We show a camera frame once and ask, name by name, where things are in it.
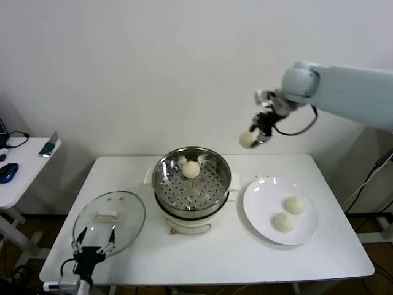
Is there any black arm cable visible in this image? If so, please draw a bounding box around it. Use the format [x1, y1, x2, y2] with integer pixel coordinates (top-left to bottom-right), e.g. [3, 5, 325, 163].
[60, 258, 93, 285]
[273, 104, 319, 136]

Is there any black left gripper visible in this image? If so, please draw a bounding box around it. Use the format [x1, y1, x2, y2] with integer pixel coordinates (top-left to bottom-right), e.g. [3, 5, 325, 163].
[71, 225, 117, 277]

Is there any glass lid with white handle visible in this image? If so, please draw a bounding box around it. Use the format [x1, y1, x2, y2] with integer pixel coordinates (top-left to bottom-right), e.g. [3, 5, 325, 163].
[72, 190, 146, 258]

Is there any white desk foot frame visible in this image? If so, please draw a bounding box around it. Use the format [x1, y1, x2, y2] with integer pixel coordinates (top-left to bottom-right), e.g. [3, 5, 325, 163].
[357, 213, 393, 243]

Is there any thin black desk cable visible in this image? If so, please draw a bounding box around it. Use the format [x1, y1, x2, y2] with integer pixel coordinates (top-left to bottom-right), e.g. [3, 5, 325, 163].
[6, 131, 31, 150]

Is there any white power cable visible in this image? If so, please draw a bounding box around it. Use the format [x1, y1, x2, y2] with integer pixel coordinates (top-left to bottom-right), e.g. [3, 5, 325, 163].
[343, 165, 378, 213]

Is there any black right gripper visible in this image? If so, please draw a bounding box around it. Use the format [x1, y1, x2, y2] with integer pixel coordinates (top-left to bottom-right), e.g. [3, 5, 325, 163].
[249, 111, 279, 149]

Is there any white electric cooker base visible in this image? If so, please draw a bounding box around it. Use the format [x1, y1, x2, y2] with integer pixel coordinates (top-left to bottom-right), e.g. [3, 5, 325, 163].
[144, 167, 241, 237]

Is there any perforated steel steamer basket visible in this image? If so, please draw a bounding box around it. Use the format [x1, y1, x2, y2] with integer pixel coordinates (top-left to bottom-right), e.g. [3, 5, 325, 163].
[152, 146, 232, 216]

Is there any green handled scraper tool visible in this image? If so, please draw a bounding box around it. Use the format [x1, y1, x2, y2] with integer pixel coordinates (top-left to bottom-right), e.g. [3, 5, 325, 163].
[39, 131, 60, 159]

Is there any white round plate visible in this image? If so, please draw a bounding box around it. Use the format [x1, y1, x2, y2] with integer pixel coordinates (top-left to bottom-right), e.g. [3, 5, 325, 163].
[243, 177, 319, 246]

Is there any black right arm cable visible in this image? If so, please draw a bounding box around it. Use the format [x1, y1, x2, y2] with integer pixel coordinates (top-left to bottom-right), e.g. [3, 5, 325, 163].
[273, 104, 319, 136]

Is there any white steamed baozi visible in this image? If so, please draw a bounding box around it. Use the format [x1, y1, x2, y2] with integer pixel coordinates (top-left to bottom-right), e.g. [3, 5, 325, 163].
[270, 211, 296, 233]
[182, 160, 201, 179]
[239, 130, 262, 149]
[282, 196, 306, 215]

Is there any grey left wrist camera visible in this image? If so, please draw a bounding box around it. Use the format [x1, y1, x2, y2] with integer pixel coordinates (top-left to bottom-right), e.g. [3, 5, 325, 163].
[58, 274, 81, 291]

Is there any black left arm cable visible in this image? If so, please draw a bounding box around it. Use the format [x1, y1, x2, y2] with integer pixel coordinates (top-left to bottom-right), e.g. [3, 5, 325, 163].
[60, 258, 93, 285]

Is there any black power adapter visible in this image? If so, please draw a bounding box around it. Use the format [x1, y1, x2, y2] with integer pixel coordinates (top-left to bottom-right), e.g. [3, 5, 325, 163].
[375, 152, 393, 168]

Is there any white side table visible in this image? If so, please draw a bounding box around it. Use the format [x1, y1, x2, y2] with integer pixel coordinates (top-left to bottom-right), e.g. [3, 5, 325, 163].
[0, 137, 62, 265]

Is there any blue computer mouse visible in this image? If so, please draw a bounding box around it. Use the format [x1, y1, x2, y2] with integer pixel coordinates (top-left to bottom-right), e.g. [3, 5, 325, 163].
[0, 163, 20, 184]

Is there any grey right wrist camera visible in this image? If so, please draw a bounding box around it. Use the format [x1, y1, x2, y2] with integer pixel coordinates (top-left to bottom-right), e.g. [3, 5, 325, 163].
[253, 88, 274, 107]

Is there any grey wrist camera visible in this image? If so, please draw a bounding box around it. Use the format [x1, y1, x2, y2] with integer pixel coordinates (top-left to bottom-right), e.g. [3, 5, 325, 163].
[253, 88, 274, 107]
[58, 274, 81, 291]

